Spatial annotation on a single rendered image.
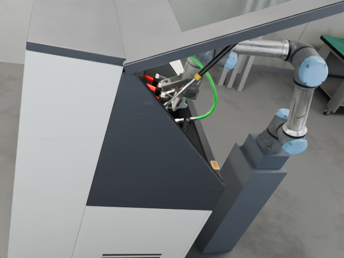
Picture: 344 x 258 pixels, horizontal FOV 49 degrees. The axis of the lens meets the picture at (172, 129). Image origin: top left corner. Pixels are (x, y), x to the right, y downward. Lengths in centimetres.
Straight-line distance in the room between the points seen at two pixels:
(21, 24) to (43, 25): 244
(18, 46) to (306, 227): 290
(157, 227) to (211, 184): 35
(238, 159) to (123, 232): 80
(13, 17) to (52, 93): 246
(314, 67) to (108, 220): 109
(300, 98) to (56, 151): 107
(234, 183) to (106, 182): 96
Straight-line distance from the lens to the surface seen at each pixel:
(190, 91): 165
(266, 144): 211
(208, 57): 157
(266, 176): 219
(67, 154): 140
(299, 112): 185
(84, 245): 187
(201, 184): 163
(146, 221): 177
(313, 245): 323
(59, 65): 117
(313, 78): 172
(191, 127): 200
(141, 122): 132
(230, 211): 234
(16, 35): 370
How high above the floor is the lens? 206
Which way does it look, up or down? 37 degrees down
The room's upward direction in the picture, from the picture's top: 22 degrees clockwise
